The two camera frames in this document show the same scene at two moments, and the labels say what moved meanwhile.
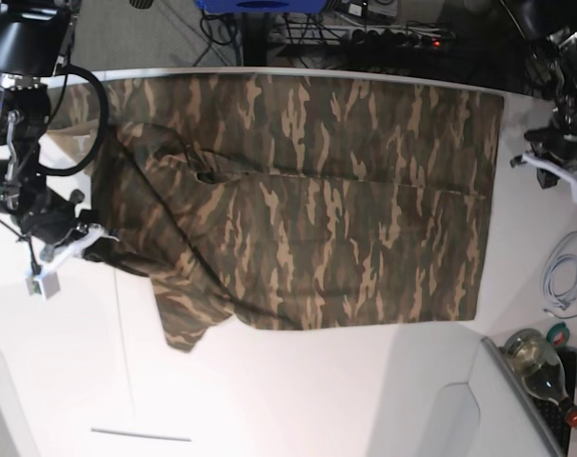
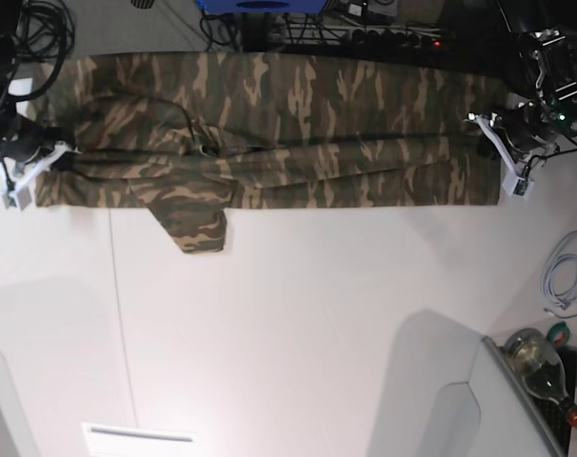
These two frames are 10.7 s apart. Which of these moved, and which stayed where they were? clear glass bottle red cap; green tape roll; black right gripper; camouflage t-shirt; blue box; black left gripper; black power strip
Moved: black left gripper; camouflage t-shirt; black right gripper
Stayed: clear glass bottle red cap; black power strip; blue box; green tape roll
